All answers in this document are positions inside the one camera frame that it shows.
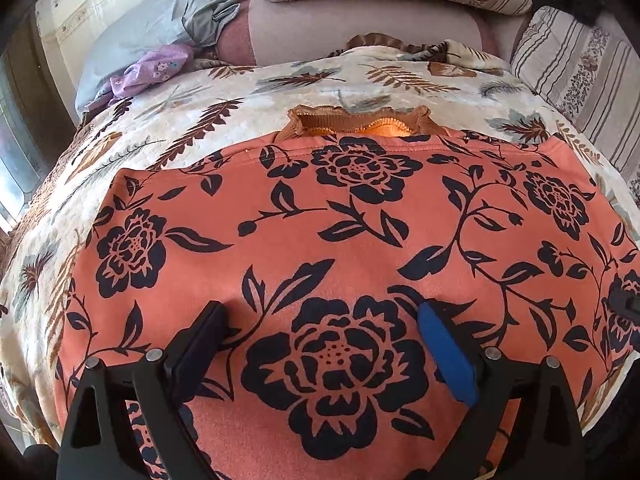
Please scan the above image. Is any purple floral cloth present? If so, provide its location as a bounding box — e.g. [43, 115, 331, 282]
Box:
[110, 44, 196, 101]

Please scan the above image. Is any light blue pillow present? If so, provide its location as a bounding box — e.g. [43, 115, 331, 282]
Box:
[75, 0, 241, 116]

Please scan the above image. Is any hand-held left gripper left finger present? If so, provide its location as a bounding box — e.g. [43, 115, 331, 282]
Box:
[56, 301, 231, 480]

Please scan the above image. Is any cream leaf print blanket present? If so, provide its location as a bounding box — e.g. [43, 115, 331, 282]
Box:
[0, 42, 640, 461]

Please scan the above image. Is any square striped floral pillow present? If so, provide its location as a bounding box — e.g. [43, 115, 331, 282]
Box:
[510, 5, 640, 186]

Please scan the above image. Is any pink quilted cushion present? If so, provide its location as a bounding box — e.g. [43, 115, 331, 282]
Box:
[217, 0, 531, 66]

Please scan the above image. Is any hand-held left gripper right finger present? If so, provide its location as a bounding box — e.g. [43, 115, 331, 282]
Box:
[417, 302, 586, 480]

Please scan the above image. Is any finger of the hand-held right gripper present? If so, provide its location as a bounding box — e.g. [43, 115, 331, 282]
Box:
[607, 269, 640, 322]

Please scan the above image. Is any grey satin cloth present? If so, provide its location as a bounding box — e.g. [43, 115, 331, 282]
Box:
[180, 0, 251, 51]

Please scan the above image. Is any orange floral print garment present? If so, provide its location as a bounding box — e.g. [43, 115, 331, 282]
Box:
[55, 104, 640, 480]

